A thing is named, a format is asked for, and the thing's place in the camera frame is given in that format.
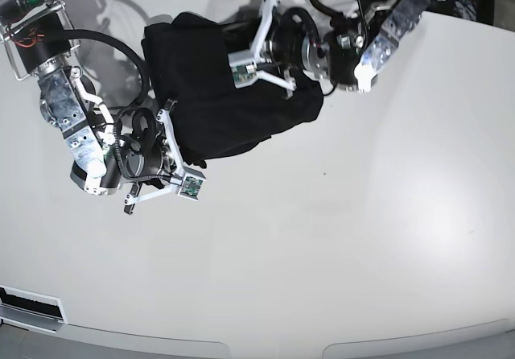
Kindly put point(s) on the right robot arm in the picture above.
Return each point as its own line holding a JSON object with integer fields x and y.
{"x": 110, "y": 146}

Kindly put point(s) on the black t-shirt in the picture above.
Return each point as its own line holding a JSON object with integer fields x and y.
{"x": 188, "y": 64}

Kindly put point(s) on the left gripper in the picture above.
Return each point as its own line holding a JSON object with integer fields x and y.
{"x": 280, "y": 53}

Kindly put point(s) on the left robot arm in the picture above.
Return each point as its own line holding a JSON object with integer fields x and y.
{"x": 347, "y": 42}

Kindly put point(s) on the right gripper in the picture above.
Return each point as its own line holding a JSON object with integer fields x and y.
{"x": 161, "y": 164}

